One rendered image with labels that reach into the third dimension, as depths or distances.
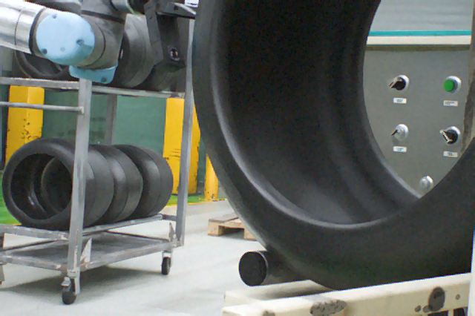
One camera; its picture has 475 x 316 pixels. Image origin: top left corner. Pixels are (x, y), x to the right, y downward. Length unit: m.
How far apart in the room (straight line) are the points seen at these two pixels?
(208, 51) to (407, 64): 0.82
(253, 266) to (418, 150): 0.81
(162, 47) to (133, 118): 10.69
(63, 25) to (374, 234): 0.61
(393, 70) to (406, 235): 1.00
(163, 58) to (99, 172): 3.63
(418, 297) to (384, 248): 0.41
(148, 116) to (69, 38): 10.59
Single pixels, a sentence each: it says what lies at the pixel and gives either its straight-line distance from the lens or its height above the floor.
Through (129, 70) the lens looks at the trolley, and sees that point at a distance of 5.30.
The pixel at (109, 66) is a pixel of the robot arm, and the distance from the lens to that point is 1.52.
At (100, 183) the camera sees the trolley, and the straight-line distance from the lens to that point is 4.98.
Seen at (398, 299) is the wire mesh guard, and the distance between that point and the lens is 0.55.
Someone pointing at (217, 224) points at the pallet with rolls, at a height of 0.11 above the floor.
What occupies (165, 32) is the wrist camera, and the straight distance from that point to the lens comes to 1.41.
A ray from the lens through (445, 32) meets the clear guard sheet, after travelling 1.84.
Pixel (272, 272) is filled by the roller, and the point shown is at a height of 0.90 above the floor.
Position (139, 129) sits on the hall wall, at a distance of 12.02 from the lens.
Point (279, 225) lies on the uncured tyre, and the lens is 1.07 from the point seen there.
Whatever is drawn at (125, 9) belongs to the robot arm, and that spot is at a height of 1.24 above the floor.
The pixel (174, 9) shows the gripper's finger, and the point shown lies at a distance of 1.35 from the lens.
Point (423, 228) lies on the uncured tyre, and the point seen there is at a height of 0.99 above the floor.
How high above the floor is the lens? 1.10
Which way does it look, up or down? 3 degrees down
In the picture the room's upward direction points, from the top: 4 degrees clockwise
